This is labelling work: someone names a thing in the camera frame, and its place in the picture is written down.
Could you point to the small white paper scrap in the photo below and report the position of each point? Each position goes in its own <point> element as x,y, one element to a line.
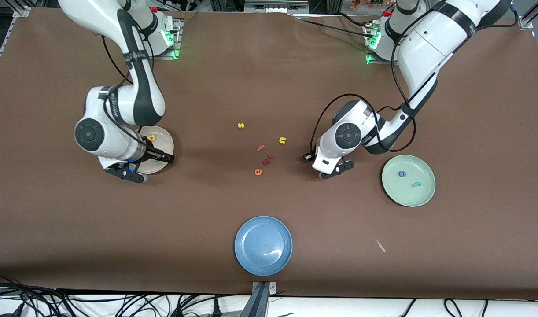
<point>380,245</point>

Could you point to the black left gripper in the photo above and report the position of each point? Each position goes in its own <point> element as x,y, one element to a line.
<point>309,159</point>

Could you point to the teal letter r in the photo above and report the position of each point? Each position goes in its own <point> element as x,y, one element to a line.
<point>416,185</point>

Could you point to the orange decorative foliage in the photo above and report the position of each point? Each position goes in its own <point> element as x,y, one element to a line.
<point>366,3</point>

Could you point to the dark red letter h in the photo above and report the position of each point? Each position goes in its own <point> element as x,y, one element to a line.
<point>266,162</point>

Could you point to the blue round plate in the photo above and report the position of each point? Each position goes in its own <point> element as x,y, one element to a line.
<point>263,245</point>

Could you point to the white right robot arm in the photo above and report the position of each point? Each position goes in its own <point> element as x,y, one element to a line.
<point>88,13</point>

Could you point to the beige round plate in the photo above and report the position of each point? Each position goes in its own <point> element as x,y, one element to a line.
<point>162,140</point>

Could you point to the aluminium frame profile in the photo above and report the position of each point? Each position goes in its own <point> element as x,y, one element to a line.
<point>5,44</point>
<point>531,17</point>

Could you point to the black power plug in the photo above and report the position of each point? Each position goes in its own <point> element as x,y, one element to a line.
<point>216,308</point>

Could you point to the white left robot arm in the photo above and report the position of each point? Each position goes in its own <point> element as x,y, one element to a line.
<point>427,48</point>

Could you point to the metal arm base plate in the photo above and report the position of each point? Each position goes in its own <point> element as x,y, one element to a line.
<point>374,61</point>
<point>178,31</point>

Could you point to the metal table clamp bracket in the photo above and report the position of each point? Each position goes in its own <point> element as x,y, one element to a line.
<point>263,297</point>

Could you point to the light green round plate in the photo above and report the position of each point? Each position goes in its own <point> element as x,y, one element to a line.
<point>410,196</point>

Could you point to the brown table cover mat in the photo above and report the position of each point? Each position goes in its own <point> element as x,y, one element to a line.
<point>251,66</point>

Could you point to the grey metal equipment box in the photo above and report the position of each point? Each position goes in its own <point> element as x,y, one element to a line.
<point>275,5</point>

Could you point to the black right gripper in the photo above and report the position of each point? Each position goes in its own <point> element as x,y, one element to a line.
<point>152,153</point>

